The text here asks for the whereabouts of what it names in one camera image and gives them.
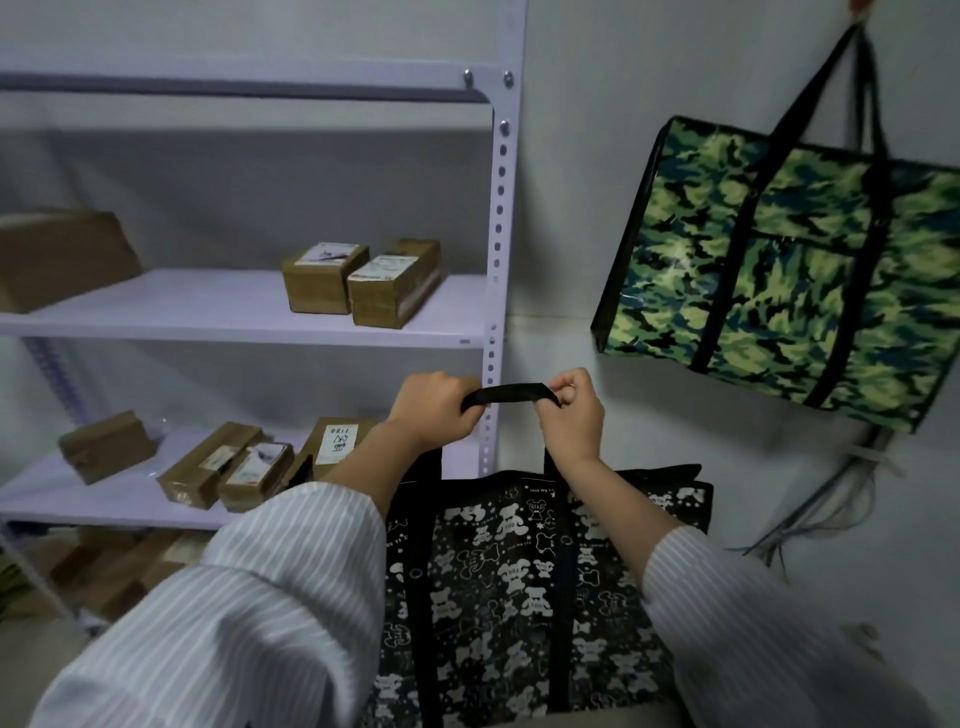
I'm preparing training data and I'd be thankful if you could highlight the person's left hand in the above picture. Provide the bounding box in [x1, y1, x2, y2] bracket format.
[387, 371, 486, 456]

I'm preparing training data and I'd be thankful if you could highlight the person's right hand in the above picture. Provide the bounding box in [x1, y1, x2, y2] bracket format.
[534, 366, 606, 471]

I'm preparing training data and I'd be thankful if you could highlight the black bear print tote bag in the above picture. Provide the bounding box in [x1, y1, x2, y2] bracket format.
[366, 381, 715, 728]

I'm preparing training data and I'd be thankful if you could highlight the person's right forearm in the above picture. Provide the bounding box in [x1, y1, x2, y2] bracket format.
[549, 450, 942, 728]

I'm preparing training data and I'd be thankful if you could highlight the person's left forearm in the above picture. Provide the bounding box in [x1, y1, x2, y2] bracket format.
[28, 420, 445, 728]

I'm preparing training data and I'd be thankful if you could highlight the cardboard box with handwritten label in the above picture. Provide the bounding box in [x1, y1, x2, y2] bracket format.
[288, 416, 384, 490]

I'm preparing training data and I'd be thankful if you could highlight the long labelled cardboard box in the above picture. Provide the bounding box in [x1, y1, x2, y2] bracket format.
[346, 237, 444, 330]

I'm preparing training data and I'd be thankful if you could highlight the small labelled cardboard box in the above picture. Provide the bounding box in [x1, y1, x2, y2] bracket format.
[280, 240, 371, 317]

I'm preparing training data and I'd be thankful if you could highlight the cardboard box with printed label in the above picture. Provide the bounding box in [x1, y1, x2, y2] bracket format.
[216, 440, 296, 515]

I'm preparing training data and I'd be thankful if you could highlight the green camouflage tote bag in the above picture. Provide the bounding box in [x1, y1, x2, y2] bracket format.
[590, 18, 960, 436]

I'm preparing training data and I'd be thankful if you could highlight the white metal shelf rack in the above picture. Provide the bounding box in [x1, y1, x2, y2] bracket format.
[0, 0, 531, 627]

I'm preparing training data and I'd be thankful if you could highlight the flat taped cardboard box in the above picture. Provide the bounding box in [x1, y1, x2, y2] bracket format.
[156, 420, 266, 512]

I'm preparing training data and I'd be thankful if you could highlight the plain small cardboard box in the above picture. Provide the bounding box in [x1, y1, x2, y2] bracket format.
[57, 409, 158, 486]

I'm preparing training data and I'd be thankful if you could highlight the large brown cardboard box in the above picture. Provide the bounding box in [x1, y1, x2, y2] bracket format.
[0, 207, 144, 315]

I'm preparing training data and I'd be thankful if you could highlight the bundle of grey cables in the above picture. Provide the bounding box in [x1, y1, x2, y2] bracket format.
[741, 427, 890, 580]

